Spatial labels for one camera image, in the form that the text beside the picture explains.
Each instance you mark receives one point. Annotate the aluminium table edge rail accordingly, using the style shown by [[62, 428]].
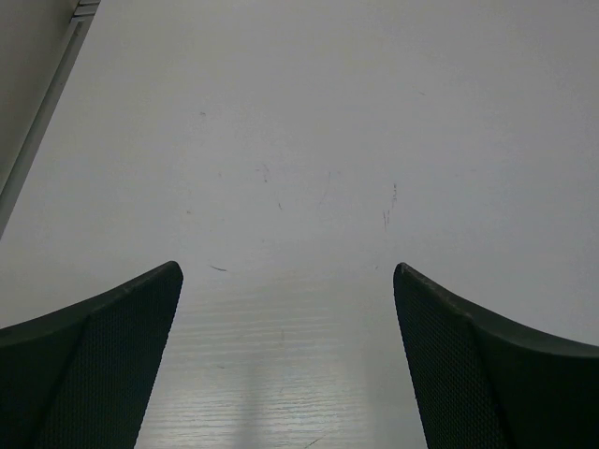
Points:
[[40, 42]]

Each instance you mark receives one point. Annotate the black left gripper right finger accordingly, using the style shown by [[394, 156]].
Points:
[[482, 380]]

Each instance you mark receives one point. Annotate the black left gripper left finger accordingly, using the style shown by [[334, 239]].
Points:
[[82, 376]]

